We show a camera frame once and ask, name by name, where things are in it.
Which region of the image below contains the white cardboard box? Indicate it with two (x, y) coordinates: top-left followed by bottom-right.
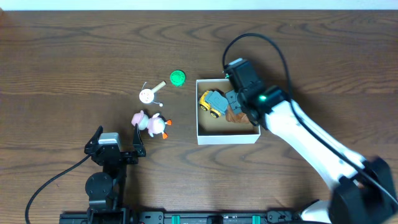
(196, 79), (261, 145)

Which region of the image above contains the small white rattle drum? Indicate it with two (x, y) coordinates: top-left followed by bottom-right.
(139, 81), (167, 107)

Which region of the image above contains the pink white duck toy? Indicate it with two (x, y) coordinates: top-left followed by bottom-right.
(131, 110), (172, 139)

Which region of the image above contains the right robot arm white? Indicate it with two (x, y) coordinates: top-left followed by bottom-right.
(226, 85), (397, 223)

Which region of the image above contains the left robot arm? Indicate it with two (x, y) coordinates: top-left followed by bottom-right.
(84, 125), (146, 224)

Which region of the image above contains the brown plush toy with carrot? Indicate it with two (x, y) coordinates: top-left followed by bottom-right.
(225, 106), (250, 124)

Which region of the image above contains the grey yellow toy truck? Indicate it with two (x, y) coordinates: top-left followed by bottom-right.
(198, 90), (229, 118)

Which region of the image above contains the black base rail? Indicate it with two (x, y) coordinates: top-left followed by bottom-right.
(59, 209), (305, 224)

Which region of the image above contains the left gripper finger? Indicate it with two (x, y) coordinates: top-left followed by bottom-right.
(84, 126), (103, 155)
(132, 124), (146, 157)

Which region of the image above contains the green round lid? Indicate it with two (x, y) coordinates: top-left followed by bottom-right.
(170, 70), (186, 86)

